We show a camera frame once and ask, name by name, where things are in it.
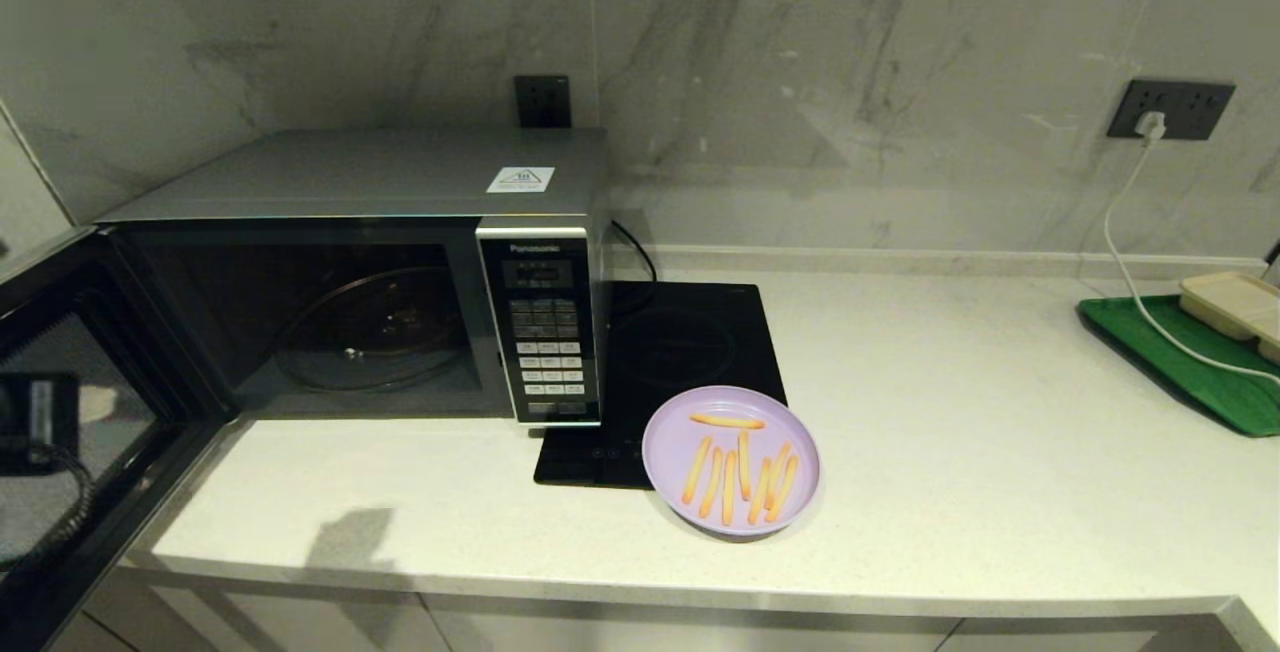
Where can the beige lunch box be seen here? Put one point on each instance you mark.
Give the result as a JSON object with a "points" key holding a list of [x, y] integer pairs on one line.
{"points": [[1232, 302]]}

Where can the black induction cooktop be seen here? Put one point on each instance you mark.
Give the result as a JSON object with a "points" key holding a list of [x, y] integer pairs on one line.
{"points": [[700, 332]]}

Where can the small black wall socket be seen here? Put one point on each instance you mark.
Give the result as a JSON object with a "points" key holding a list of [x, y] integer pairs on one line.
{"points": [[543, 102]]}

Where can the silver Panasonic microwave oven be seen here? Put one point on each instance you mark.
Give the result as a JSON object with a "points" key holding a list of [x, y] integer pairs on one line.
{"points": [[350, 172]]}

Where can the black glass microwave door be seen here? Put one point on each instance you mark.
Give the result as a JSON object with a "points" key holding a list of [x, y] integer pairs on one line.
{"points": [[150, 412]]}

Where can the wide black wall socket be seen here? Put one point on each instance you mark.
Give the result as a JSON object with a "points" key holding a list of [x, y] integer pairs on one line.
{"points": [[1200, 109]]}

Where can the purple plastic plate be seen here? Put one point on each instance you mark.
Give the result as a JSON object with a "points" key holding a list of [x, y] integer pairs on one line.
{"points": [[790, 412]]}

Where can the green plastic tray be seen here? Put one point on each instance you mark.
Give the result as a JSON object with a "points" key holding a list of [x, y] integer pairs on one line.
{"points": [[1200, 382]]}

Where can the white power plug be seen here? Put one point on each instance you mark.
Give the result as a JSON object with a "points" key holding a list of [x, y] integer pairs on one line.
{"points": [[1152, 125]]}

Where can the white warning sticker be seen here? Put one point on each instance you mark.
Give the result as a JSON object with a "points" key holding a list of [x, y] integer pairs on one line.
{"points": [[520, 179]]}

